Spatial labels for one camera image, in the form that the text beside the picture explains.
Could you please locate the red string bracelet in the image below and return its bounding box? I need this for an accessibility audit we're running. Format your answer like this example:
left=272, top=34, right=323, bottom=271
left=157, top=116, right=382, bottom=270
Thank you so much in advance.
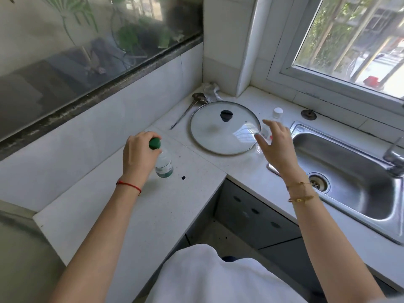
left=116, top=178, right=142, bottom=196

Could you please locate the white framed window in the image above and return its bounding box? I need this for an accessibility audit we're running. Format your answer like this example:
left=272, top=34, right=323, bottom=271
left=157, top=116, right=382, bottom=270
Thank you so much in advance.
left=267, top=0, right=404, bottom=125

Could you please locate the white shirt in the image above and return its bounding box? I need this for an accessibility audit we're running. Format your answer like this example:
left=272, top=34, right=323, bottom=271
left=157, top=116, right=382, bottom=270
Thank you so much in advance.
left=145, top=244, right=309, bottom=303

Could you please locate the person's right forearm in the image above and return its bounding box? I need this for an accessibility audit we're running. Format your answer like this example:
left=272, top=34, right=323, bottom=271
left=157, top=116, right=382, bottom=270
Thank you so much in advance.
left=286, top=180, right=386, bottom=303

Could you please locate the person's left hand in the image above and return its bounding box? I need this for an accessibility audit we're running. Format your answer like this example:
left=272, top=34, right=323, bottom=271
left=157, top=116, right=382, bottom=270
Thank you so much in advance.
left=121, top=131, right=163, bottom=187

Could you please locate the crumpled clear plastic bag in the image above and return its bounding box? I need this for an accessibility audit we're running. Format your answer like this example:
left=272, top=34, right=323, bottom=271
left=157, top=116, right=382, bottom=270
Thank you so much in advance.
left=202, top=82, right=223, bottom=102

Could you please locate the person's right hand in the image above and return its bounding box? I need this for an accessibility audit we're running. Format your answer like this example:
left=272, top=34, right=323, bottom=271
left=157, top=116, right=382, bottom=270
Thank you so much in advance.
left=254, top=119, right=305, bottom=187

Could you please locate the chrome faucet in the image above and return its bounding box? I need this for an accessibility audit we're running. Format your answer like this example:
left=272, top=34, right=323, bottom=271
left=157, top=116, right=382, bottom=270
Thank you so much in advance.
left=383, top=137, right=404, bottom=178

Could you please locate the metal ladle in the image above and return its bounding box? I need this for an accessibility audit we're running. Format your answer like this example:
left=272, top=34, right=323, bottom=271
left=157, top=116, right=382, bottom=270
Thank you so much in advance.
left=170, top=92, right=209, bottom=130

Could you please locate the person's left forearm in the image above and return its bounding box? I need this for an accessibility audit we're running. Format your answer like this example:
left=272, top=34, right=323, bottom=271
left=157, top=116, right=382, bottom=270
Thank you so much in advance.
left=47, top=181, right=142, bottom=303

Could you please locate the clear drinking glass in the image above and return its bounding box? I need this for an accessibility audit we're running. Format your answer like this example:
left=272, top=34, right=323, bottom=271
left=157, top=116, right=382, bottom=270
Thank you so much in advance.
left=256, top=122, right=274, bottom=154

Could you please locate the stainless steel sink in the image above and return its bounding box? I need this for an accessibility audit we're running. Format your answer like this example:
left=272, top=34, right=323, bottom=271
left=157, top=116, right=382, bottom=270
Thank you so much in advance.
left=267, top=120, right=404, bottom=246

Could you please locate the grey kitchen cabinet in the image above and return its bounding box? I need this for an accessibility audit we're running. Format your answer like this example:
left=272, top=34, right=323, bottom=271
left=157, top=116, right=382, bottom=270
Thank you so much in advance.
left=186, top=179, right=404, bottom=303

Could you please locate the glass pot lid black knob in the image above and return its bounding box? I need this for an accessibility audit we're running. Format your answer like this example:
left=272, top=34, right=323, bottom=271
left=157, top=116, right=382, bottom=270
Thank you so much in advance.
left=189, top=101, right=262, bottom=156

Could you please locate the metal sink drain strainer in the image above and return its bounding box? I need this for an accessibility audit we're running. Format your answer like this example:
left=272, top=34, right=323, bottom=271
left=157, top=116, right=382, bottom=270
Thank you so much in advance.
left=308, top=172, right=331, bottom=195

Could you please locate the clear bottle with green cap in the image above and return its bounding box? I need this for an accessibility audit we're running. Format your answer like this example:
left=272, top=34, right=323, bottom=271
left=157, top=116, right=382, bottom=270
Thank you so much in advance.
left=149, top=138, right=174, bottom=179

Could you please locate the glass panel with plant print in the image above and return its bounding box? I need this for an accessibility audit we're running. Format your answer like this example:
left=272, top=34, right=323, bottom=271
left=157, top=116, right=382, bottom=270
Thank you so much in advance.
left=0, top=0, right=204, bottom=152

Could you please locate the gold bangle bracelet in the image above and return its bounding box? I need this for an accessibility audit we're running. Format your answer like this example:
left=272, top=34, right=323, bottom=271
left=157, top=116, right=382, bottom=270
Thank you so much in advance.
left=288, top=194, right=319, bottom=203

